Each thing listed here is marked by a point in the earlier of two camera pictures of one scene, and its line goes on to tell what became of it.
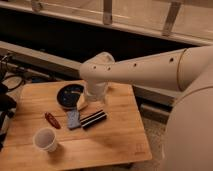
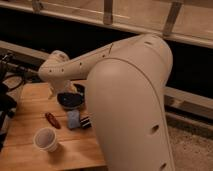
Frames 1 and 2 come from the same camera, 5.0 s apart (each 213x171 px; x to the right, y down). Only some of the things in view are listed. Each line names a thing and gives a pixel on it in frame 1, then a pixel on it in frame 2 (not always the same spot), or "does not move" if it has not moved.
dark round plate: [68, 95] does not move
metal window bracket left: [36, 6] does not move
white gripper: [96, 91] to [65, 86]
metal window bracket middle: [107, 12] does not move
